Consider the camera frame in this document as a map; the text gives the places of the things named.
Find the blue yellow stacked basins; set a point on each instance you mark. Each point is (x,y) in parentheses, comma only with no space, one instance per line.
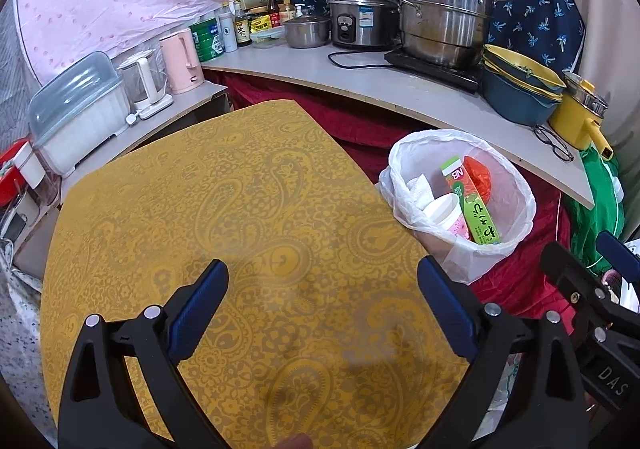
(519,88)

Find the small steel lidded pot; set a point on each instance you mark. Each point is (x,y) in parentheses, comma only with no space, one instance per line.
(307,32)

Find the black eyeglasses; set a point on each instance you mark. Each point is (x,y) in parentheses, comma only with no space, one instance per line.
(554,142)

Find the dark soy sauce bottle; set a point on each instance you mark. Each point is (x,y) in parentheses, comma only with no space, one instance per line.
(241,25)

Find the green NB drink carton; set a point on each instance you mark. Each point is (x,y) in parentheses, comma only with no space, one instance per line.
(481,226)

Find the yellow electric pot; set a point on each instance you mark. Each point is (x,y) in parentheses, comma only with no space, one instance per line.
(579,116)

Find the white spray bottle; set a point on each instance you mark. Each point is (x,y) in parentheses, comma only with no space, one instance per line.
(226,25)

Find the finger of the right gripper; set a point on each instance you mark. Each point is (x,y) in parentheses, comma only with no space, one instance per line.
(622,260)

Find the red velvet cloth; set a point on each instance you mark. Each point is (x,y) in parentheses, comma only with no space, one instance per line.
(367,133)

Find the white glass kettle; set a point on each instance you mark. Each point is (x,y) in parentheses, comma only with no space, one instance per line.
(145,85)

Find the red plastic bag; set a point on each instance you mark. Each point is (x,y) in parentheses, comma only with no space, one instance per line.
(480,176)

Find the yellow paisley tablecloth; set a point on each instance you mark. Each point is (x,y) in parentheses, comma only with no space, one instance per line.
(323,330)

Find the yellow seasoning packet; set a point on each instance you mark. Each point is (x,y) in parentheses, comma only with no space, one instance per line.
(259,23)

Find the white paper towel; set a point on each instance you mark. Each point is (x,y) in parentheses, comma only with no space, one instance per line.
(420,191)

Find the green white canister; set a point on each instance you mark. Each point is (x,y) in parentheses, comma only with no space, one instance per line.
(207,40)

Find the large steel steamer pot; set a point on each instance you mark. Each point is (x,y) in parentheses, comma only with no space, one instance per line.
(448,33)

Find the pink white paper cup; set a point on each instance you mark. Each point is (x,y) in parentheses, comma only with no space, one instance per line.
(446,213)

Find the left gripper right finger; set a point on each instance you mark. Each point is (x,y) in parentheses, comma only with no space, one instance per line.
(522,388)

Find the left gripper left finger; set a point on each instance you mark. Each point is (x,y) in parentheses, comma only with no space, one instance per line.
(99,407)

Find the black induction cooktop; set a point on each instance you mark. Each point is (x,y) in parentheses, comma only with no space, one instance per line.
(468,81)

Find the white dish rack box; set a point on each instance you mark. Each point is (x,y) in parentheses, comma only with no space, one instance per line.
(77,111)

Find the steel rice cooker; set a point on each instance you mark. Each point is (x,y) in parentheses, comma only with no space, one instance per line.
(366,24)

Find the pink electric kettle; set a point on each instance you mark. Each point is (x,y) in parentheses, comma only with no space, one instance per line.
(181,60)

